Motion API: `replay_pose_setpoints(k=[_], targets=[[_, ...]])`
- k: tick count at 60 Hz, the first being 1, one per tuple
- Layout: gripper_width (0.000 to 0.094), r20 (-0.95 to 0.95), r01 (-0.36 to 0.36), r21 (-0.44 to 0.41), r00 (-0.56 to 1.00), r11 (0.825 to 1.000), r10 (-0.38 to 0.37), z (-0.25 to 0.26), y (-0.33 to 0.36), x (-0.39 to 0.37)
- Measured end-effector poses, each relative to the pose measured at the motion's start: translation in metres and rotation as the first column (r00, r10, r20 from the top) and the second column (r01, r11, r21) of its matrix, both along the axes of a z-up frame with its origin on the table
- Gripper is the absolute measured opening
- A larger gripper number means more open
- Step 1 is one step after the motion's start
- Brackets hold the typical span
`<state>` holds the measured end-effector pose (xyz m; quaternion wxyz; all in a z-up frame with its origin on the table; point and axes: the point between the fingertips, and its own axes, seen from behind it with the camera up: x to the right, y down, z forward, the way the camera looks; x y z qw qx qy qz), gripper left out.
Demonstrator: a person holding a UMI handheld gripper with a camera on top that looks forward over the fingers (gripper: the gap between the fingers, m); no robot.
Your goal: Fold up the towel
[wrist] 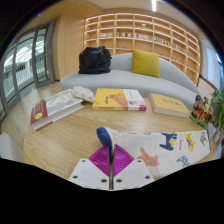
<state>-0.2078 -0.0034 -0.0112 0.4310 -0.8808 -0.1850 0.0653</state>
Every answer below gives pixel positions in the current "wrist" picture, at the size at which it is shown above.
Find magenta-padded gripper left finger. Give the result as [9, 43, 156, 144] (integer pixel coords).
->
[67, 144, 112, 191]

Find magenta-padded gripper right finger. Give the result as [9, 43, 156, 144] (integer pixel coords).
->
[112, 143, 156, 191]

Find white animal-print towel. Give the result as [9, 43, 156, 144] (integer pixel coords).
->
[96, 126, 212, 181]

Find red and white book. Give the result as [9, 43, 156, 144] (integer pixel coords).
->
[29, 88, 86, 132]

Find yellow and white book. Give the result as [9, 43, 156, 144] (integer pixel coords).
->
[92, 87, 148, 112]

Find plain yellow book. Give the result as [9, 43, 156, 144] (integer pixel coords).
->
[148, 92, 192, 119]

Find small white patterned pouch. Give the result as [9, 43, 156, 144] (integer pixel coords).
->
[71, 85, 96, 104]

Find white chair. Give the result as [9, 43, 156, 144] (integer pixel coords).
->
[0, 132, 26, 164]

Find small white cup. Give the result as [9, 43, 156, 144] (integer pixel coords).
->
[211, 126, 224, 144]

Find colourful figurine group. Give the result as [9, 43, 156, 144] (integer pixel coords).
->
[189, 94, 216, 129]

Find grey curved sofa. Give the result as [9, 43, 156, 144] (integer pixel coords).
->
[59, 52, 201, 109]

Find green leafy plant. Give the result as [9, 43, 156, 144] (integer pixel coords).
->
[209, 88, 224, 134]

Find yellow cushion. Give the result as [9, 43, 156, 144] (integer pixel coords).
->
[130, 49, 161, 79]

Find black bag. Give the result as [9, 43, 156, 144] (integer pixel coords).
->
[77, 45, 113, 75]

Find grey-framed glass door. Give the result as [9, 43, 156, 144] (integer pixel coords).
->
[0, 19, 57, 124]

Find white sheer curtain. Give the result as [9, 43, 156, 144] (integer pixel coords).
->
[203, 39, 223, 91]

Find long ceiling light strip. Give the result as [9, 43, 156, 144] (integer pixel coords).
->
[150, 0, 158, 13]

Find wooden wall shelf unit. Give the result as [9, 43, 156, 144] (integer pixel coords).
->
[83, 12, 202, 86]

